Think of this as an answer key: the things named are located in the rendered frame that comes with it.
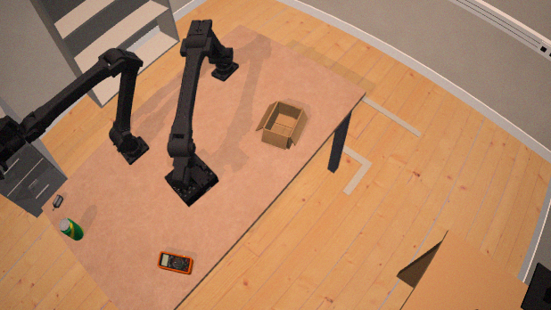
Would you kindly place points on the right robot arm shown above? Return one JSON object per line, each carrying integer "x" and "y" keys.
{"x": 35, "y": 124}

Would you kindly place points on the brown cardboard box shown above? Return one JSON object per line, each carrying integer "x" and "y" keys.
{"x": 280, "y": 118}

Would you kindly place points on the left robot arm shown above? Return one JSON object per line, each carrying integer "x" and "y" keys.
{"x": 197, "y": 44}

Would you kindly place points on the orange digital multimeter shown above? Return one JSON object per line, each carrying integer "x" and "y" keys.
{"x": 175, "y": 263}

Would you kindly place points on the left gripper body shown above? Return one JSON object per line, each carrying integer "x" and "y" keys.
{"x": 203, "y": 166}

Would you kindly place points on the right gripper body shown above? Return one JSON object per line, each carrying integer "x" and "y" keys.
{"x": 3, "y": 163}

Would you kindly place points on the green drink can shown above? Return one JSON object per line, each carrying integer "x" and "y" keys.
{"x": 71, "y": 229}

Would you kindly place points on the black lighting desk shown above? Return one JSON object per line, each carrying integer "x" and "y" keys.
{"x": 193, "y": 193}

